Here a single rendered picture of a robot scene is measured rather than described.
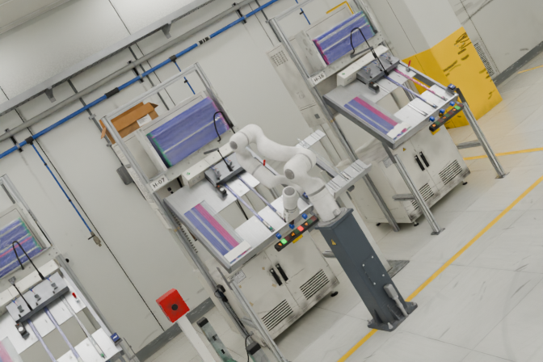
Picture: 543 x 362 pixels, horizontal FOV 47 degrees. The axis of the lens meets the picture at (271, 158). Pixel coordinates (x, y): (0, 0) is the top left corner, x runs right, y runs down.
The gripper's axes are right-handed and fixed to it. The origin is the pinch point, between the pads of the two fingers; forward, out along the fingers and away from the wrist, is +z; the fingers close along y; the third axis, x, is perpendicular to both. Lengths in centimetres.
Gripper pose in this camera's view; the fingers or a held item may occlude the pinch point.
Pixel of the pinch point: (291, 221)
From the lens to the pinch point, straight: 390.3
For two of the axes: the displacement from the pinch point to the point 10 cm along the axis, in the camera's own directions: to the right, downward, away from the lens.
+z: 0.6, 6.4, 7.7
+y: 7.6, -5.3, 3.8
